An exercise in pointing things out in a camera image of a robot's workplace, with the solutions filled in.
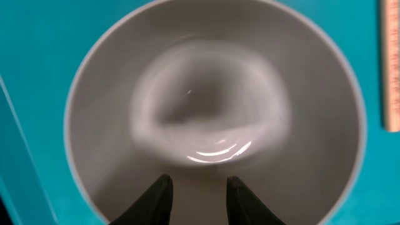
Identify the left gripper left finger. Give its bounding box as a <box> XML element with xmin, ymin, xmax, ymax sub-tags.
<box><xmin>109</xmin><ymin>174</ymin><xmax>173</xmax><ymax>225</ymax></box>

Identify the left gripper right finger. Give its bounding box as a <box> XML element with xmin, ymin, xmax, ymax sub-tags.
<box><xmin>226</xmin><ymin>176</ymin><xmax>285</xmax><ymax>225</ymax></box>

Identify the grey bowl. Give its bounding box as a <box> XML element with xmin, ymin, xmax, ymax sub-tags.
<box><xmin>64</xmin><ymin>1</ymin><xmax>366</xmax><ymax>224</ymax></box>

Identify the wooden chopstick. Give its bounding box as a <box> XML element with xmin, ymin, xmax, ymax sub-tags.
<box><xmin>379</xmin><ymin>0</ymin><xmax>399</xmax><ymax>133</ymax></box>

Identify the teal serving tray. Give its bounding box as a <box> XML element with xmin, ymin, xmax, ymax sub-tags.
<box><xmin>1</xmin><ymin>0</ymin><xmax>399</xmax><ymax>224</ymax></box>

